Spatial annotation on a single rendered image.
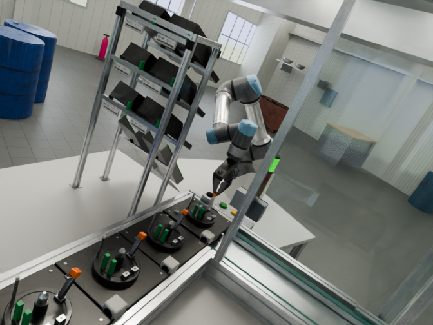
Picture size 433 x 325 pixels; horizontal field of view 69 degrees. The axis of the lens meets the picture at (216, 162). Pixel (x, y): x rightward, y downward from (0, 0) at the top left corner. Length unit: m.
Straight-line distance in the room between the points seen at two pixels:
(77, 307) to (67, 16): 8.00
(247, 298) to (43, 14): 7.90
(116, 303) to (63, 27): 8.01
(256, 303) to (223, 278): 0.14
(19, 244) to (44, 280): 0.28
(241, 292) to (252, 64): 10.32
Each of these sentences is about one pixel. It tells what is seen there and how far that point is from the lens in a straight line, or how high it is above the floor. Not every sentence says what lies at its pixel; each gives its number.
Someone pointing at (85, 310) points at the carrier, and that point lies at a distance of 0.93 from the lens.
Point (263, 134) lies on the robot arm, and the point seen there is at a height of 1.29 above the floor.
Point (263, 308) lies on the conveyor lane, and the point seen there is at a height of 0.92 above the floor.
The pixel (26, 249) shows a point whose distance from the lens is 1.21.
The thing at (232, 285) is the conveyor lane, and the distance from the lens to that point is 1.25.
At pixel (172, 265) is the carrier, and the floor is 0.99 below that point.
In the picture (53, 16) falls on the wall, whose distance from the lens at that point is 8.56.
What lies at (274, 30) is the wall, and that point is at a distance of 11.07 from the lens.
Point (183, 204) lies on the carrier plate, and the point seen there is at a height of 0.97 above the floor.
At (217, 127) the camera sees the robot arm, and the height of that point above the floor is 1.33.
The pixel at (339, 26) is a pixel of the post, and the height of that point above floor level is 1.84.
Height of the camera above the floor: 1.69
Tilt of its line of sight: 21 degrees down
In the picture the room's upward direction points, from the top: 24 degrees clockwise
